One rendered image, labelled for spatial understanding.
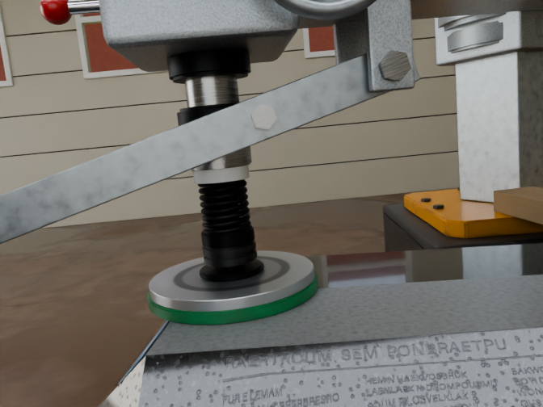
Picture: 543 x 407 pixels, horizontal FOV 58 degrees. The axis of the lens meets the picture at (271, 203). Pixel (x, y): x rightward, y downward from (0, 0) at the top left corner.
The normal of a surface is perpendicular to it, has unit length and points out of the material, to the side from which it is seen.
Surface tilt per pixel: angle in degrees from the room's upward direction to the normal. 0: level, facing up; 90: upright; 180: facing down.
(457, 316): 0
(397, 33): 90
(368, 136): 90
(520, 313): 0
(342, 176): 90
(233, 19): 90
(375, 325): 0
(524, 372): 45
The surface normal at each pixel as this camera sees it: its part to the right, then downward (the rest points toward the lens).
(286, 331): -0.09, -0.99
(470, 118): -0.88, 0.15
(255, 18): 0.09, 0.14
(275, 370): -0.10, -0.59
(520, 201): -0.99, 0.11
